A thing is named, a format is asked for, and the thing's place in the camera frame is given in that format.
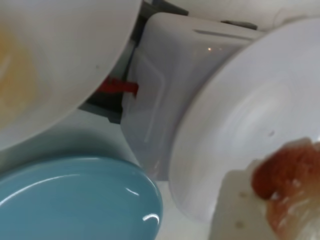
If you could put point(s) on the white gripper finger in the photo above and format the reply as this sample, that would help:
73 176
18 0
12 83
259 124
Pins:
235 212

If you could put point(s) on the orange shrimp toy sushi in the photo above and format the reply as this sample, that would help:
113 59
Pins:
287 172

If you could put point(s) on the blue round dish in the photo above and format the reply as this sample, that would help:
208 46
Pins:
75 195

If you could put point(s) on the white plate holding egg sushi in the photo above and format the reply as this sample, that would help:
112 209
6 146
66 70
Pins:
75 50

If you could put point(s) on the yellow egg toy sushi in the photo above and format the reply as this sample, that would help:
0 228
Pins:
12 75

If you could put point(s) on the empty white round plate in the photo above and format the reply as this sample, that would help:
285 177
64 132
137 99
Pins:
237 112

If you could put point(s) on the white train car with empty plate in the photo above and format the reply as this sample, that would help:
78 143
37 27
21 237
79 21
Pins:
162 112

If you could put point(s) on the red train coupler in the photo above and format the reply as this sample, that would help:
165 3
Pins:
120 85

